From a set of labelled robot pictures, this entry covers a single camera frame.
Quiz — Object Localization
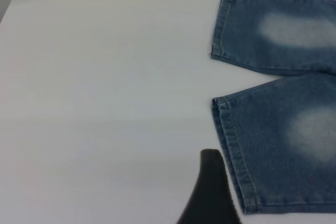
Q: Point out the blue denim pants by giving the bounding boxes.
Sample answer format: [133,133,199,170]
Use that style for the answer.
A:
[208,0,336,216]

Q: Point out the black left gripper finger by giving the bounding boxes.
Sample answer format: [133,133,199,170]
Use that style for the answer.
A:
[175,148,244,224]

